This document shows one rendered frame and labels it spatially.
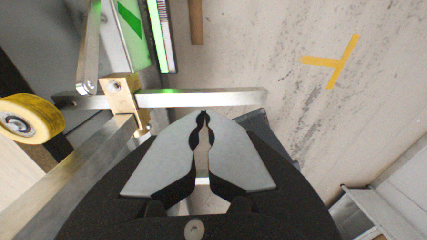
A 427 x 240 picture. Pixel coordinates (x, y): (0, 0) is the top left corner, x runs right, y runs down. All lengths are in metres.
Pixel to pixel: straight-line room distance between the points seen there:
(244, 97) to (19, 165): 0.46
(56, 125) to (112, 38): 0.30
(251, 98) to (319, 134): 1.52
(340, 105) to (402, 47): 0.54
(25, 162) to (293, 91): 1.41
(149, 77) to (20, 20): 0.25
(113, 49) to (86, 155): 0.37
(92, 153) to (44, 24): 0.37
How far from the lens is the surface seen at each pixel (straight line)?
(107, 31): 0.55
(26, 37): 0.50
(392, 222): 2.75
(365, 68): 1.67
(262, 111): 1.27
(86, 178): 0.24
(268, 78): 1.22
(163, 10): 0.40
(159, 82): 0.43
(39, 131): 0.35
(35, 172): 0.46
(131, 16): 0.37
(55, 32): 0.55
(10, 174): 0.50
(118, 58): 0.55
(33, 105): 0.34
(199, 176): 0.43
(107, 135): 0.27
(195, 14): 1.02
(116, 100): 0.32
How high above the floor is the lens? 1.09
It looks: 59 degrees down
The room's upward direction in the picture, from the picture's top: 176 degrees clockwise
